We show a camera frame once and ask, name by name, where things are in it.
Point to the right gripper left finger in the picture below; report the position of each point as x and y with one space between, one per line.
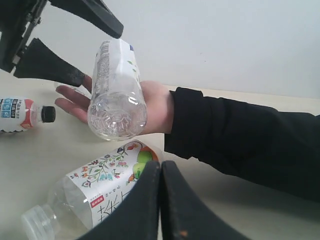
137 217

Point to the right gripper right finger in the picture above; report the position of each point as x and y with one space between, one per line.
183 214

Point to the white label clear bottle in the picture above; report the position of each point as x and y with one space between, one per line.
117 109

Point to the black sleeved forearm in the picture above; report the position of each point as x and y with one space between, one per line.
271 148

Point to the floral label clear bottle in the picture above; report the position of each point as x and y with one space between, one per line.
84 197

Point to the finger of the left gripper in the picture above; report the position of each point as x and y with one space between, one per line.
95 12

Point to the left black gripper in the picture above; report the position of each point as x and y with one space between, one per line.
18 18

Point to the pink label black-cap bottle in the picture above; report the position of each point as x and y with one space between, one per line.
18 114

